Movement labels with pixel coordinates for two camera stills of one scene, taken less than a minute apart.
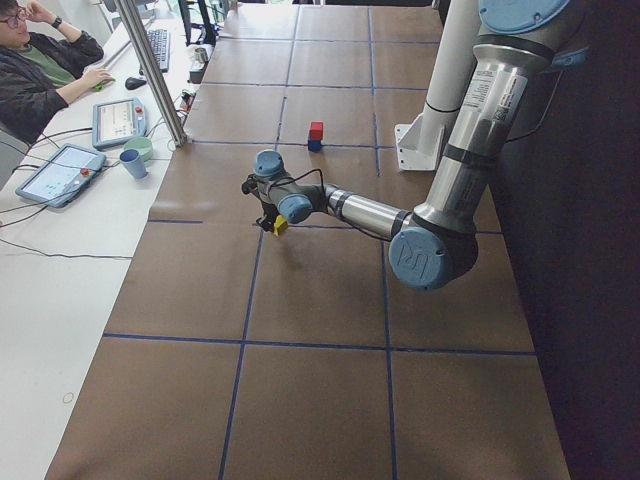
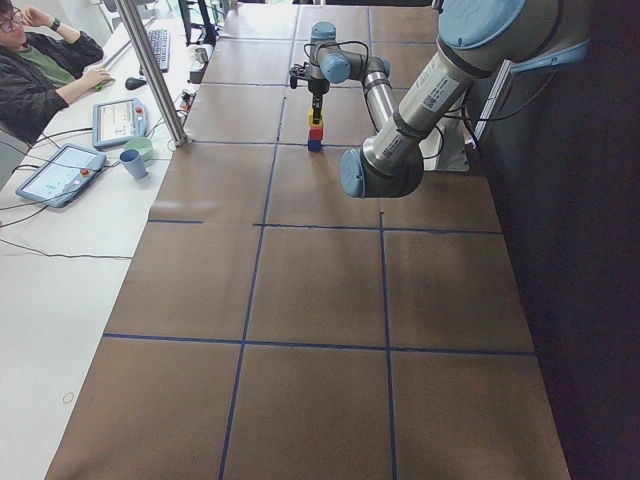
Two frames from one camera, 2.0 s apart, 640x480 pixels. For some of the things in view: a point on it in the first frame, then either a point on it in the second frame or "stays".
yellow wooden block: [281, 224] to [311, 118]
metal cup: [201, 55] stays
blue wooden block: [314, 145] stays
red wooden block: [316, 131] stays
